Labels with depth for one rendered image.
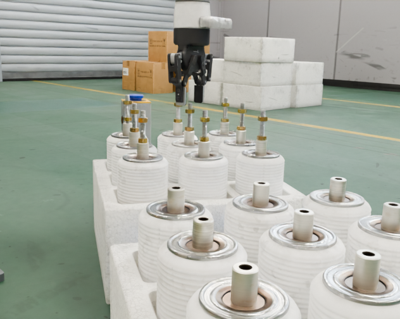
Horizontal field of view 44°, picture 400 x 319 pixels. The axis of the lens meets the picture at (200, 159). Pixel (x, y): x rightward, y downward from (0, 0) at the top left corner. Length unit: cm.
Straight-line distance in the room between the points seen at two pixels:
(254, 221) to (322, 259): 13
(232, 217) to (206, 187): 27
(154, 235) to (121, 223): 27
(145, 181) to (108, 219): 9
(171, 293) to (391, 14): 610
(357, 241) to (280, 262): 11
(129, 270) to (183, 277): 16
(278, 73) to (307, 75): 36
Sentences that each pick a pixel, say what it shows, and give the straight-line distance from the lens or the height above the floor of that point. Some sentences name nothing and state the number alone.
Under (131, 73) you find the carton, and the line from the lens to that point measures 516.
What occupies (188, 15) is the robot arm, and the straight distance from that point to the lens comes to 100.
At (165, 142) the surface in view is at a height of 24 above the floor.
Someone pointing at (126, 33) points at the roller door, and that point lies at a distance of 701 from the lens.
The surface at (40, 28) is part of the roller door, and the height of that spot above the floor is 62.
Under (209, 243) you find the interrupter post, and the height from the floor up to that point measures 26.
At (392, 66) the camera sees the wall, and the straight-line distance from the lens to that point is 644.
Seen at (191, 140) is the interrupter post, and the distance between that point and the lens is 104.
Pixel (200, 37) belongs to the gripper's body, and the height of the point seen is 48.
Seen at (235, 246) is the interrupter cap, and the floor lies 25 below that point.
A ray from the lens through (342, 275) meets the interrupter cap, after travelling 49.
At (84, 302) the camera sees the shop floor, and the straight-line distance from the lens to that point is 95.
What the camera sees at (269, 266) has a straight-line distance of 55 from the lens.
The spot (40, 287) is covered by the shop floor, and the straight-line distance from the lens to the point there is 101.
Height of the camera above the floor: 46
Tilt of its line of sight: 13 degrees down
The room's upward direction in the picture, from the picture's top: 2 degrees clockwise
